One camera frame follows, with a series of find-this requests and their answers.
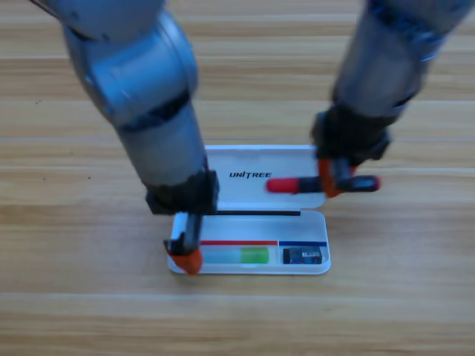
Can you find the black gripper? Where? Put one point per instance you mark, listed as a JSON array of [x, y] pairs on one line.
[[185, 194], [352, 137]]

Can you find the red and black marker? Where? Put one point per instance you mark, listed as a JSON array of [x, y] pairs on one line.
[[284, 185]]

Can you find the white Unitree pencil case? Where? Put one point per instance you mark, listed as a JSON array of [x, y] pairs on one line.
[[259, 226]]

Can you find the dark blue eraser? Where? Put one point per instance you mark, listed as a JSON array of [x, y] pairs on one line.
[[302, 256]]

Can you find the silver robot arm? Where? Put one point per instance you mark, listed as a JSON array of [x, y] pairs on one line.
[[386, 55], [144, 92]]

